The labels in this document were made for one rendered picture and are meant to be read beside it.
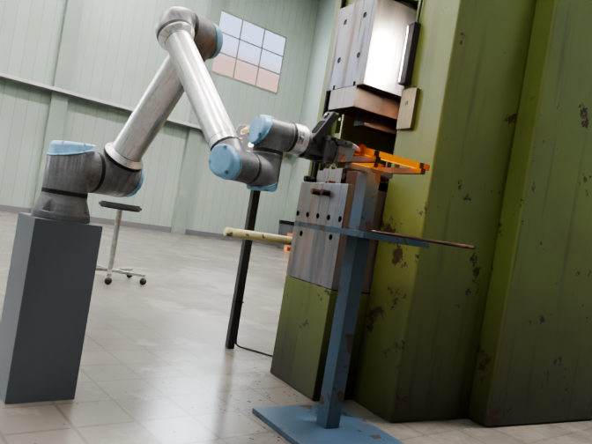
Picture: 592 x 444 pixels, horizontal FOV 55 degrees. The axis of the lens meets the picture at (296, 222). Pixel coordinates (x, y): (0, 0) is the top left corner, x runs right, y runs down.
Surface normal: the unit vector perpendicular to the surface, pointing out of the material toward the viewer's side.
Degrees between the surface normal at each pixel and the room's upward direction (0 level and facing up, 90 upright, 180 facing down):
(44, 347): 90
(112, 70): 90
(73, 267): 90
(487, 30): 90
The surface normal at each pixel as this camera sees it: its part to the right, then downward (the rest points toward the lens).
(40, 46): 0.62, 0.11
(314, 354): -0.85, -0.14
